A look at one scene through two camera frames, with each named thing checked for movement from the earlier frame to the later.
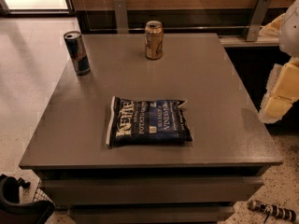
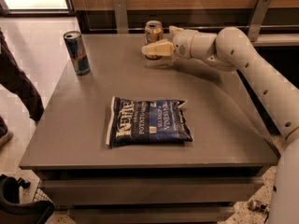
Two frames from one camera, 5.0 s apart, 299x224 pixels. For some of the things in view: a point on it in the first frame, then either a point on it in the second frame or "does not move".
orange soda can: x=154 y=40 does not move
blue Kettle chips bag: x=147 y=121 does not move
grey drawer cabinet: x=194 y=182 does not move
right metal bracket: x=263 y=6 does not move
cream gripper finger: x=272 y=29 to x=175 y=31
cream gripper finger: x=281 y=91 to x=158 y=49
